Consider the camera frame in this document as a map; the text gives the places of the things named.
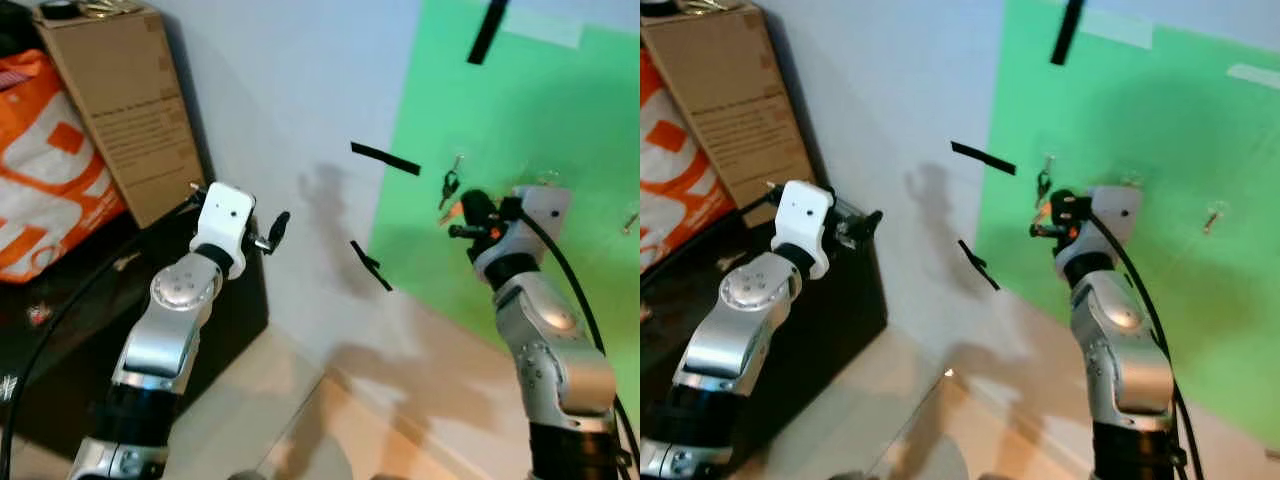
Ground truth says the black tape strip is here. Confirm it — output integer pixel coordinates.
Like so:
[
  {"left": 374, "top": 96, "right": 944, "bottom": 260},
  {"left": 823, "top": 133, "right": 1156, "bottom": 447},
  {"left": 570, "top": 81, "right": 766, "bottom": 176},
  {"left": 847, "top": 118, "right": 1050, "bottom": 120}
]
[
  {"left": 350, "top": 142, "right": 422, "bottom": 177},
  {"left": 1050, "top": 0, "right": 1087, "bottom": 67},
  {"left": 350, "top": 240, "right": 395, "bottom": 293},
  {"left": 957, "top": 238, "right": 1002, "bottom": 292},
  {"left": 467, "top": 0, "right": 511, "bottom": 66},
  {"left": 950, "top": 141, "right": 1018, "bottom": 176}
]

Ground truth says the brown cardboard box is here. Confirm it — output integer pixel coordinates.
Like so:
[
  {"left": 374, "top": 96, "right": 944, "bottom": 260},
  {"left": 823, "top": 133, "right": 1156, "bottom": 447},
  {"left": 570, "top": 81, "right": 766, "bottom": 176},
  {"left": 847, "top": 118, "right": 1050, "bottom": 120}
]
[
  {"left": 35, "top": 5, "right": 207, "bottom": 230},
  {"left": 640, "top": 3, "right": 817, "bottom": 214}
]

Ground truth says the orange white shopping bag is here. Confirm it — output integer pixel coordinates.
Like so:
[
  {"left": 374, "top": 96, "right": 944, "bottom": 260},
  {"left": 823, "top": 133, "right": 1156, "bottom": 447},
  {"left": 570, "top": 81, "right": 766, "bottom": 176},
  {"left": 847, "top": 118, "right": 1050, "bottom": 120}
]
[
  {"left": 0, "top": 50, "right": 129, "bottom": 286},
  {"left": 640, "top": 48, "right": 717, "bottom": 273}
]

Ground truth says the clear tape strip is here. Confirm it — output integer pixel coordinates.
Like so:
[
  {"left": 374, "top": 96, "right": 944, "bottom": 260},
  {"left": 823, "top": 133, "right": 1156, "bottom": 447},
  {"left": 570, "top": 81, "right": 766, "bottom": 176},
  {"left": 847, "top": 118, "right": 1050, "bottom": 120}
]
[
  {"left": 1227, "top": 63, "right": 1280, "bottom": 92},
  {"left": 500, "top": 8, "right": 587, "bottom": 50},
  {"left": 1075, "top": 8, "right": 1157, "bottom": 51}
]

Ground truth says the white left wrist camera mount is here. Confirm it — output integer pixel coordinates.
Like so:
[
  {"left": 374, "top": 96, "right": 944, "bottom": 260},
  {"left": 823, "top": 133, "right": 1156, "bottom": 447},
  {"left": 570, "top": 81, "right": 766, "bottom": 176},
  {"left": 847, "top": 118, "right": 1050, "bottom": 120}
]
[
  {"left": 773, "top": 180, "right": 837, "bottom": 282},
  {"left": 190, "top": 182, "right": 257, "bottom": 280}
]

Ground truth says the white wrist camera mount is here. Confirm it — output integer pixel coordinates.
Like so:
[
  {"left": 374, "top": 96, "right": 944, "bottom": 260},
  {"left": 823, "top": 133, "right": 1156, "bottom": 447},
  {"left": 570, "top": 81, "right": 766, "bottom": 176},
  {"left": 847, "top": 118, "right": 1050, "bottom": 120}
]
[
  {"left": 773, "top": 180, "right": 837, "bottom": 282},
  {"left": 472, "top": 186, "right": 573, "bottom": 284},
  {"left": 190, "top": 182, "right": 257, "bottom": 280},
  {"left": 1055, "top": 185, "right": 1144, "bottom": 283}
]

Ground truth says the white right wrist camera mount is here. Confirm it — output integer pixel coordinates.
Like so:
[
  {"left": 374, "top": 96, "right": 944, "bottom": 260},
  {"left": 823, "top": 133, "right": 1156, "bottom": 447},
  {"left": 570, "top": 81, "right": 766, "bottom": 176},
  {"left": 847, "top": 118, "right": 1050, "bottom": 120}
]
[
  {"left": 472, "top": 186, "right": 573, "bottom": 284},
  {"left": 1055, "top": 185, "right": 1144, "bottom": 283}
]

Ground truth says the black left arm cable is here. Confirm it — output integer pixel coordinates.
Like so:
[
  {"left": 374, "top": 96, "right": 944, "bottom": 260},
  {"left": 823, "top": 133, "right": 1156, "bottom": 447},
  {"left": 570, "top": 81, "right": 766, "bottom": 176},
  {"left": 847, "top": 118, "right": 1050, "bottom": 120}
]
[
  {"left": 0, "top": 195, "right": 206, "bottom": 451},
  {"left": 738, "top": 192, "right": 791, "bottom": 219}
]

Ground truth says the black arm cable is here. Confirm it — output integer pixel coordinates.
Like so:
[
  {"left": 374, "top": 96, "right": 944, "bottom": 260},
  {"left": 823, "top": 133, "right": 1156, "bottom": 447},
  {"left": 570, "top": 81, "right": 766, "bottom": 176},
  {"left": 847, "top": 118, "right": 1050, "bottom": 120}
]
[
  {"left": 1088, "top": 208, "right": 1209, "bottom": 480},
  {"left": 0, "top": 195, "right": 206, "bottom": 451},
  {"left": 512, "top": 205, "right": 641, "bottom": 479},
  {"left": 738, "top": 192, "right": 791, "bottom": 219}
]

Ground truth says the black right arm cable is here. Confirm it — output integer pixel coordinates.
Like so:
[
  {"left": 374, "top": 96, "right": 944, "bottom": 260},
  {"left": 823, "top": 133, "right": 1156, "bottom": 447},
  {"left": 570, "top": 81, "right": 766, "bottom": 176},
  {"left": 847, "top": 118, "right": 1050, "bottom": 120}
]
[
  {"left": 1088, "top": 208, "right": 1209, "bottom": 480},
  {"left": 512, "top": 205, "right": 641, "bottom": 479}
]

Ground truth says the green wall sheet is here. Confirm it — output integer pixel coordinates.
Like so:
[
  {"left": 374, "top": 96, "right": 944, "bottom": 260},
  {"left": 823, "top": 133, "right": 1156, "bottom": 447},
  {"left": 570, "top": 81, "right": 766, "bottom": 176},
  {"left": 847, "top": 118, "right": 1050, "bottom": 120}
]
[
  {"left": 368, "top": 0, "right": 641, "bottom": 403},
  {"left": 975, "top": 0, "right": 1280, "bottom": 453}
]

